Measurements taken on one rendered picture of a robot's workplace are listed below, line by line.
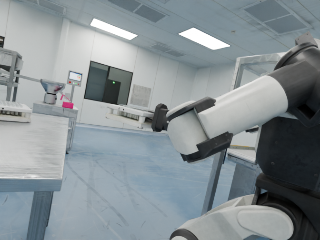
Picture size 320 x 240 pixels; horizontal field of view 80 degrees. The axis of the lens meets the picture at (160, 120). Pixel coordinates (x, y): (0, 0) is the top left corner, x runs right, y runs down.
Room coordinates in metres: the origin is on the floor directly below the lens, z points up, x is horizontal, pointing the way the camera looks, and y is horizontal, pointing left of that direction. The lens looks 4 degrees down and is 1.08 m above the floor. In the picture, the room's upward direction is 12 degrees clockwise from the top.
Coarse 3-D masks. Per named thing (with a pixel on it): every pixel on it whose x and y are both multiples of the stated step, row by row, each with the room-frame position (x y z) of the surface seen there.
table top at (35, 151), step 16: (0, 128) 0.80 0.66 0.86; (16, 128) 0.85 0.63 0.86; (32, 128) 0.91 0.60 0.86; (48, 128) 0.98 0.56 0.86; (64, 128) 1.05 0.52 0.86; (0, 144) 0.61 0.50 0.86; (16, 144) 0.64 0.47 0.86; (32, 144) 0.68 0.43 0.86; (48, 144) 0.71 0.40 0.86; (64, 144) 0.75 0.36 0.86; (0, 160) 0.49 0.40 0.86; (16, 160) 0.51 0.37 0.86; (32, 160) 0.54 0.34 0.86; (48, 160) 0.56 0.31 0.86; (64, 160) 0.59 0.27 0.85; (0, 176) 0.42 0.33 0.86; (16, 176) 0.43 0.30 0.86; (32, 176) 0.45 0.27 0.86; (48, 176) 0.46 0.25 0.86
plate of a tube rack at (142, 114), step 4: (108, 104) 0.94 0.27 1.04; (112, 104) 0.96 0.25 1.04; (112, 108) 0.92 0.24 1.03; (116, 108) 0.90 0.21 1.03; (120, 108) 0.88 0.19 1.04; (124, 108) 0.87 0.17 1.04; (128, 108) 0.88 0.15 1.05; (128, 112) 0.85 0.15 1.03; (132, 112) 0.84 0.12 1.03; (136, 112) 0.82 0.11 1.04; (140, 112) 0.81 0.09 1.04; (144, 112) 0.81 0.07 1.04; (148, 112) 0.85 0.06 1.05; (144, 116) 0.81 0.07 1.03; (148, 116) 0.83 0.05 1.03; (152, 116) 0.85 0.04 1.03
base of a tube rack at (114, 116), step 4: (108, 116) 0.93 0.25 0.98; (112, 116) 0.91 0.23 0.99; (116, 116) 0.90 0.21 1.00; (120, 116) 0.90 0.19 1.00; (116, 120) 0.89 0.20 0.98; (120, 120) 0.87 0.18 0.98; (124, 120) 0.86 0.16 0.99; (128, 120) 0.85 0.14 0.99; (132, 120) 0.83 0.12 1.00; (136, 120) 0.85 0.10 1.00; (128, 124) 0.84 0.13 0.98; (132, 124) 0.83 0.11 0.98; (136, 124) 0.82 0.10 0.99; (140, 124) 0.80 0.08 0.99; (144, 124) 0.82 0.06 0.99; (148, 124) 0.84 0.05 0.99; (144, 128) 0.82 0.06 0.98; (148, 128) 0.84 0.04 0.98
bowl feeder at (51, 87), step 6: (42, 84) 3.03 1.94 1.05; (48, 84) 3.00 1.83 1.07; (54, 84) 3.03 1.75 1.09; (60, 84) 3.11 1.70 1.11; (48, 90) 3.07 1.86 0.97; (54, 90) 3.10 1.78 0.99; (48, 96) 3.08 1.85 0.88; (54, 96) 3.13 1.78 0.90; (66, 96) 3.21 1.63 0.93; (48, 102) 3.08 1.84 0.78; (54, 102) 3.15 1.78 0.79
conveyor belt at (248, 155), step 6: (228, 150) 1.71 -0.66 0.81; (234, 150) 1.69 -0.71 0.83; (240, 150) 1.76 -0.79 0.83; (246, 150) 1.84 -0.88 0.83; (252, 150) 1.93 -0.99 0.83; (234, 156) 1.67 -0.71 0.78; (240, 156) 1.61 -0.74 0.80; (246, 156) 1.57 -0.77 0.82; (252, 156) 1.57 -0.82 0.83; (252, 162) 1.52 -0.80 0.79
